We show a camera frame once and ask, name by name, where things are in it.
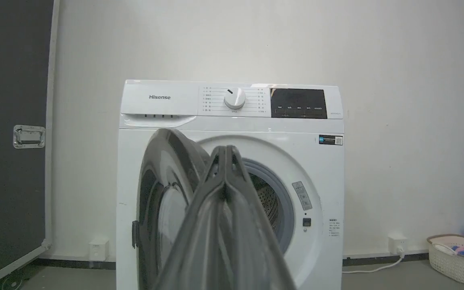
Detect large black flight case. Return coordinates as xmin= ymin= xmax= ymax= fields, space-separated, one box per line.
xmin=0 ymin=0 xmax=60 ymax=290

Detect white wall socket with plug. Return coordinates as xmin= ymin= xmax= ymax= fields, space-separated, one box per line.
xmin=388 ymin=236 xmax=407 ymax=255

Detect grey round washing machine door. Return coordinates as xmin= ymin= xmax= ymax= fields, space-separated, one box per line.
xmin=132 ymin=128 xmax=212 ymax=290

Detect white wall socket box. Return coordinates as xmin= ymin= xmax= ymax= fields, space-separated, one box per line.
xmin=89 ymin=240 xmax=109 ymax=262

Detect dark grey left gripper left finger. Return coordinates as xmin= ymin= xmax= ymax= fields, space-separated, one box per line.
xmin=154 ymin=145 xmax=229 ymax=290

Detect white Hisense washing machine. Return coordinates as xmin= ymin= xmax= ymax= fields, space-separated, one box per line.
xmin=116 ymin=79 xmax=345 ymax=290

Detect cream woven laundry basket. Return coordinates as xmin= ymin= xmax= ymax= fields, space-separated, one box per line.
xmin=427 ymin=234 xmax=464 ymax=284

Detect silver recessed case handle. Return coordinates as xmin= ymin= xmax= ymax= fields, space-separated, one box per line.
xmin=13 ymin=125 xmax=46 ymax=149

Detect white program dial knob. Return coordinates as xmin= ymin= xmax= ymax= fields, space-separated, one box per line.
xmin=224 ymin=87 xmax=247 ymax=110

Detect white power cable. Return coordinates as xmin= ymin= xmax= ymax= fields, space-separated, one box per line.
xmin=342 ymin=250 xmax=406 ymax=274

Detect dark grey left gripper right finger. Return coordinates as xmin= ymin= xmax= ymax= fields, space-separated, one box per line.
xmin=224 ymin=145 xmax=297 ymax=290

